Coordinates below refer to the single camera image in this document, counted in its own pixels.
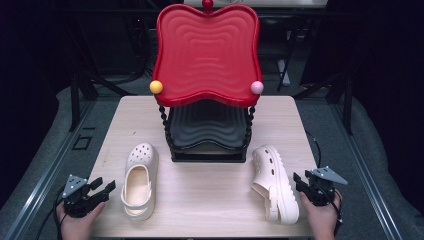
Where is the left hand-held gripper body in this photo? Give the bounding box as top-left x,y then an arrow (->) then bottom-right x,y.
61,174 -> 111,219

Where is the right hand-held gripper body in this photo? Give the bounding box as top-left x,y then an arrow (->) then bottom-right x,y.
299,165 -> 348,207

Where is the cream foam clog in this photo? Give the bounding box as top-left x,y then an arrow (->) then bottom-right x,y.
250,144 -> 300,225
120,142 -> 160,222

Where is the red and black shoe rack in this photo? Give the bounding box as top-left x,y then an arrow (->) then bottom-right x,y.
148,0 -> 265,164

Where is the person's left hand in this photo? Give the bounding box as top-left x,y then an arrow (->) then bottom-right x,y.
55,199 -> 107,240

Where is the person's right hand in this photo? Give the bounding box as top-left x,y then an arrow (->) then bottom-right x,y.
298,191 -> 343,240

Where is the black metal stand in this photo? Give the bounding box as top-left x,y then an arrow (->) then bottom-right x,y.
69,64 -> 138,133
293,69 -> 355,136

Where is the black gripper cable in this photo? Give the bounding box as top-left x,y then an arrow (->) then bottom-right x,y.
305,131 -> 344,236
35,188 -> 67,240

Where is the aluminium floor rail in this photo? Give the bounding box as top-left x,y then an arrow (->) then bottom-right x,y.
1,99 -> 98,240
328,99 -> 405,240

